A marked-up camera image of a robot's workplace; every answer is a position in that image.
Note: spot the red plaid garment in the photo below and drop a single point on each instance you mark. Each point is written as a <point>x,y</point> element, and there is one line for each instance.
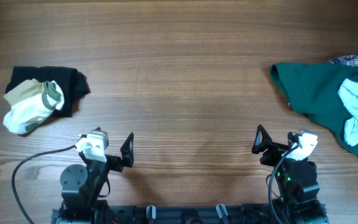
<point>349,60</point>

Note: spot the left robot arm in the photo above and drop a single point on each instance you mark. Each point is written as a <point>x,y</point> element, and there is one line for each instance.
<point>82,184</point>

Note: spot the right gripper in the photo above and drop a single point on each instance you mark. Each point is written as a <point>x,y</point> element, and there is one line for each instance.
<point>276,150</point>

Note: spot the dark green garment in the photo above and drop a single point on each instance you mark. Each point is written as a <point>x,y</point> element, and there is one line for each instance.
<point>312,90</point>

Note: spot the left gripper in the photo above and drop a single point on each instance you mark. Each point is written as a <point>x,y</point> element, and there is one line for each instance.
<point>126,157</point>

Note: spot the white beige olive garment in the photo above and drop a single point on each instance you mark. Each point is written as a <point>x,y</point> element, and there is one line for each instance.
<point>32,102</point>

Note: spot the black folded garment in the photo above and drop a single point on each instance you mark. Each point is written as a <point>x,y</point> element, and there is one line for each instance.
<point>71,81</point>

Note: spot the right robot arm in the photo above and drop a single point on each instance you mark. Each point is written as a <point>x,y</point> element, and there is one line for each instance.
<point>292,185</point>

